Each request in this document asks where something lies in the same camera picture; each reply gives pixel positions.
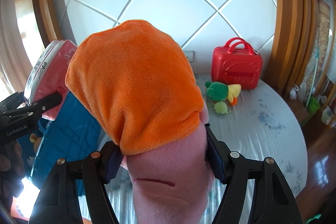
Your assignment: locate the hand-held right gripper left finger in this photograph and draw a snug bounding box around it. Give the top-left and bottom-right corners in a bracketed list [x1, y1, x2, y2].
[29, 141, 124, 224]

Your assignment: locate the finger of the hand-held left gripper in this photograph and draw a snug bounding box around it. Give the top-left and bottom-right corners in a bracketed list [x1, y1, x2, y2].
[18, 86, 66, 120]

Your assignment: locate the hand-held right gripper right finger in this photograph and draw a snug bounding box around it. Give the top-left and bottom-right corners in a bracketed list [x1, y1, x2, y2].
[205, 126, 303, 224]

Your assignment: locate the pink tissue pack with barcode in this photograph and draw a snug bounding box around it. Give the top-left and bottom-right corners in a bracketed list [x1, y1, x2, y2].
[23, 40, 78, 121]

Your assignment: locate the blue plastic storage crate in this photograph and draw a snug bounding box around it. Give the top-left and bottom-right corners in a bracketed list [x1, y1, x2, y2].
[25, 88, 105, 195]

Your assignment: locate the pig plush orange dress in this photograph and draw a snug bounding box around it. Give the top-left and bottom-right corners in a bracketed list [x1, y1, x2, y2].
[64, 19, 216, 224]

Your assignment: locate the person's left hand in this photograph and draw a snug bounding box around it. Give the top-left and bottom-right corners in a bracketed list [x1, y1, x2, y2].
[0, 140, 25, 185]

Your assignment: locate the floral bed sheet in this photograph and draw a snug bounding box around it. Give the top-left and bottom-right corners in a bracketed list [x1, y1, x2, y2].
[97, 73, 308, 224]

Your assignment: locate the green yellow frog plush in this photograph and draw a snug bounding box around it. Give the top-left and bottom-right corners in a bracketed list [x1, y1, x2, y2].
[205, 81, 242, 116]

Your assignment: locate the beige curtain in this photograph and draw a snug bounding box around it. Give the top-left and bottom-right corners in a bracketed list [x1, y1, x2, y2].
[0, 0, 35, 93]

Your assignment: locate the red toy suitcase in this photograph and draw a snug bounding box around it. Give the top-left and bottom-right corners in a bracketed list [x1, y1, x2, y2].
[211, 37, 263, 90]

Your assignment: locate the white bag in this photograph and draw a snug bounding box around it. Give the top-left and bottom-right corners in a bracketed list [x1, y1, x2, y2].
[289, 86, 302, 100]

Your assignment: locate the green toy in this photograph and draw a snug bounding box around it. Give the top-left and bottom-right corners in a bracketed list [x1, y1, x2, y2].
[306, 97, 321, 113]

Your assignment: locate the white packet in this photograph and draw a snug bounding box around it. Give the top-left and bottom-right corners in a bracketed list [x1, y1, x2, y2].
[322, 106, 333, 125]

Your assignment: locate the patterned wall hanging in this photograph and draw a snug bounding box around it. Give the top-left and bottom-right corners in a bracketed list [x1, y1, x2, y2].
[307, 0, 332, 75]

